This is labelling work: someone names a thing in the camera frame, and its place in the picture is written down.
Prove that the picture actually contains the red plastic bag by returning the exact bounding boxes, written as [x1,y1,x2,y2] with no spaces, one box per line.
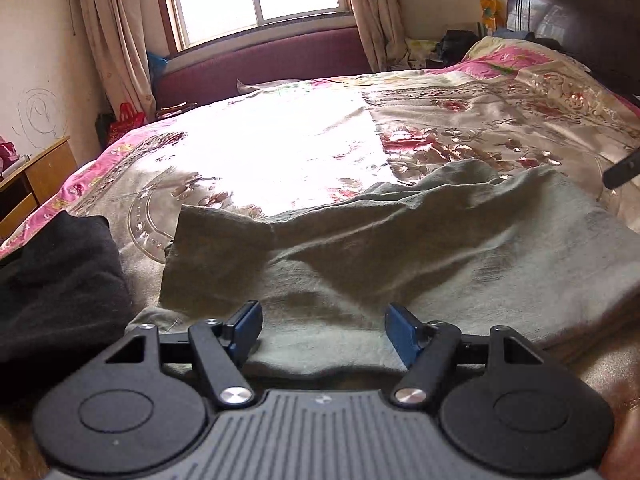
[106,102,146,145]

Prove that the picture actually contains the right beige curtain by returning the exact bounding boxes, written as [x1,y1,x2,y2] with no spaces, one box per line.
[350,0,409,73]

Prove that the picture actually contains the dark wooden headboard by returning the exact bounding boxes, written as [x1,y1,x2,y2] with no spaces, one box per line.
[506,0,639,98]

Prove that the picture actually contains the beige curtain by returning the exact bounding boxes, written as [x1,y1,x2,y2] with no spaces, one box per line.
[80,0,156,120]
[350,0,409,73]

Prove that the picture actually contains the left beige curtain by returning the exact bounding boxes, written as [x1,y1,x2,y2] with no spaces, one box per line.
[80,0,156,120]

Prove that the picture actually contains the wooden side cabinet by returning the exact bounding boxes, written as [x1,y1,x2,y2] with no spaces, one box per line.
[0,136,78,240]

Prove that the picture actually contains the grey-green pants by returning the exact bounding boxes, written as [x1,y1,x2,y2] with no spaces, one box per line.
[137,160,639,377]

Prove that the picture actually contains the floral satin bedspread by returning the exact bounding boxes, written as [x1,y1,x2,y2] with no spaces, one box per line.
[1,38,639,479]

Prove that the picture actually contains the pink cloth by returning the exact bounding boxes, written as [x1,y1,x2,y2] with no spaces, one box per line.
[0,138,20,172]

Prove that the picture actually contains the black bag by headboard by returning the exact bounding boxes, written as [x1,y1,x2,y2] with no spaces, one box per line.
[427,29,480,68]

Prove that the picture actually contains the black folded garment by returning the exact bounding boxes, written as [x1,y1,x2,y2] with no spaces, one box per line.
[1,212,134,411]

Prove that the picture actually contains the blue bag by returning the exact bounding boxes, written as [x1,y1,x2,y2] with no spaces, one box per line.
[146,51,168,84]

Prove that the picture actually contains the maroon upholstered bench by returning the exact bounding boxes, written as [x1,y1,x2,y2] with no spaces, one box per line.
[154,27,371,108]

